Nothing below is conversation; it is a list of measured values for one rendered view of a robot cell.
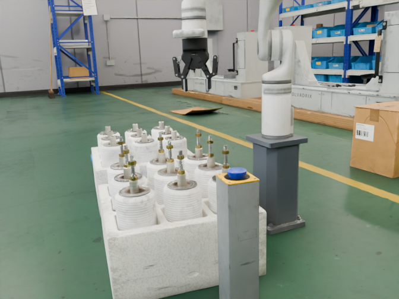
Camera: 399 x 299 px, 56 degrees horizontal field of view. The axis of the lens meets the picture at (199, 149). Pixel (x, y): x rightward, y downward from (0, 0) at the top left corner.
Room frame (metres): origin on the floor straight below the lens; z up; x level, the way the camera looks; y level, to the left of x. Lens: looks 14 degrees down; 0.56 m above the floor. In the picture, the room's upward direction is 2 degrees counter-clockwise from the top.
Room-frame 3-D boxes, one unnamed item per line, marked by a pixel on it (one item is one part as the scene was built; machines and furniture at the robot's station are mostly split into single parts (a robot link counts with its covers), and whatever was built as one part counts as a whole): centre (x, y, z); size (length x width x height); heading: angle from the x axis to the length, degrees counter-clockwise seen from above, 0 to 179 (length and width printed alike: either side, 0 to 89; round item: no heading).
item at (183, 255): (1.01, 0.08, 0.09); 0.39 x 0.39 x 0.18; 17
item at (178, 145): (1.46, 0.10, 0.16); 0.10 x 0.10 x 0.18
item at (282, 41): (1.20, -0.25, 0.54); 0.09 x 0.09 x 0.17; 84
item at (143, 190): (0.86, 0.16, 0.25); 0.08 x 0.08 x 0.01
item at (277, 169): (1.20, -0.25, 0.15); 0.15 x 0.15 x 0.30; 24
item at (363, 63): (6.19, -2.80, 0.36); 0.50 x 0.38 x 0.21; 114
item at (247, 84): (5.07, -0.41, 0.45); 1.61 x 0.57 x 0.74; 24
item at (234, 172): (0.75, -0.08, 0.32); 0.04 x 0.04 x 0.02
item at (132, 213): (0.86, 0.16, 0.16); 0.10 x 0.10 x 0.18
